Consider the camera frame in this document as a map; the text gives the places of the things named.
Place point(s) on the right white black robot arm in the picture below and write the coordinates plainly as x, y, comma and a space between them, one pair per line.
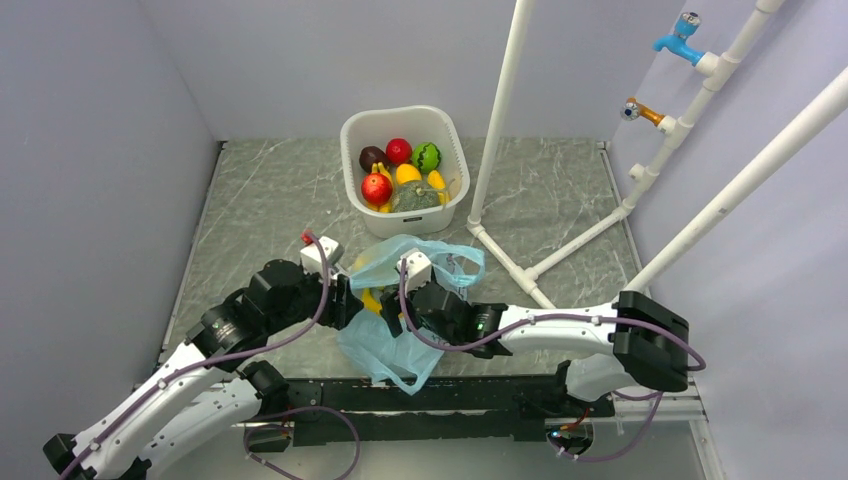
631, 341

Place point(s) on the red fake apple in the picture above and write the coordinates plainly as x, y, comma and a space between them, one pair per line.
398, 151

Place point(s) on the blue plastic tap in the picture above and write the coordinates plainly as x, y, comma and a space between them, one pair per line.
676, 42

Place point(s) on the orange brass tap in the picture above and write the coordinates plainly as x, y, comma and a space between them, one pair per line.
633, 110

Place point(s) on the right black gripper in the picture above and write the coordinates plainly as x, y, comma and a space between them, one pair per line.
392, 307

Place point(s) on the red fake pomegranate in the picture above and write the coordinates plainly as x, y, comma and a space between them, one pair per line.
377, 189

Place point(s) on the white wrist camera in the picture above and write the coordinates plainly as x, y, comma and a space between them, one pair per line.
418, 271
319, 254

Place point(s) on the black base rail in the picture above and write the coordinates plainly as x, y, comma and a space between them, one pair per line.
316, 412

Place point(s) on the diagonal white pipe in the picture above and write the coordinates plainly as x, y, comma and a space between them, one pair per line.
820, 112

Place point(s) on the grey green fake melon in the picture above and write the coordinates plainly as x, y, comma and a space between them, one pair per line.
413, 196

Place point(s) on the white pvc pipe frame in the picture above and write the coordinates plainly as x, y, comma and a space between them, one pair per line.
564, 73

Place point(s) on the dark brown fake fruit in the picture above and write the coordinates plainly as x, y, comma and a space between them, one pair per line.
370, 156

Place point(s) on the small yellow fake fruit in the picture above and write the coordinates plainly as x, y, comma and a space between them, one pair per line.
436, 182

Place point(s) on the yellow fake banana bunch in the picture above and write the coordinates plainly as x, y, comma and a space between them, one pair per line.
379, 168

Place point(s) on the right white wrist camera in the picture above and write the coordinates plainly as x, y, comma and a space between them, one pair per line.
418, 271

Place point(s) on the white plastic basket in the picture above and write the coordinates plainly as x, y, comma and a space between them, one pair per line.
417, 124

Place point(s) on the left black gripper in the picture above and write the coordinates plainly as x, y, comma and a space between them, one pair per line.
339, 312

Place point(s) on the green fake watermelon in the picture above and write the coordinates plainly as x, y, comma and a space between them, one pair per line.
426, 157

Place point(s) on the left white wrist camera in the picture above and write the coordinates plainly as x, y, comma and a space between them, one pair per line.
319, 254

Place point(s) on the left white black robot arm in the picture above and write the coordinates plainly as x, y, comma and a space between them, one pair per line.
212, 379

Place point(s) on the orange yellow fake mango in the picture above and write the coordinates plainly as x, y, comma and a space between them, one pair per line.
405, 173

